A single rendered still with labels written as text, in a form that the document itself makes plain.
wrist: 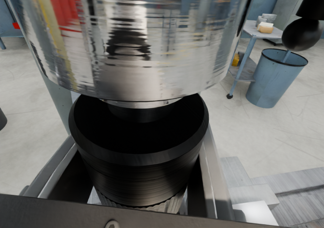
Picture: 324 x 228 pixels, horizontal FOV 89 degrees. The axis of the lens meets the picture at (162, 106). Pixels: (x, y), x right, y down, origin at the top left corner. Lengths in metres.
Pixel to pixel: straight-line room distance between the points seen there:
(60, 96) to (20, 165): 1.34
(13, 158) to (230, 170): 1.76
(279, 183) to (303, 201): 0.05
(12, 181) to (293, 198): 1.71
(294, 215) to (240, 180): 0.15
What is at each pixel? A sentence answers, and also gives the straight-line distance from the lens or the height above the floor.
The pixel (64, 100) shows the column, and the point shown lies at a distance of 0.55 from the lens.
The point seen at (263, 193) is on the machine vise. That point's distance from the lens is 0.36.
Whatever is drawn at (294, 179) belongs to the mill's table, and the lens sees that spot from 0.58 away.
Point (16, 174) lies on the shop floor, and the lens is 1.79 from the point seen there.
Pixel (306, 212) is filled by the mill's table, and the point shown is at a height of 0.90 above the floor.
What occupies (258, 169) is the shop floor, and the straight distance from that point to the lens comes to 1.77.
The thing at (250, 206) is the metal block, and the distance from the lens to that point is 0.31.
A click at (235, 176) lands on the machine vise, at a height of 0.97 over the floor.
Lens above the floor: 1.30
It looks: 39 degrees down
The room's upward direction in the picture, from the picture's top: 5 degrees clockwise
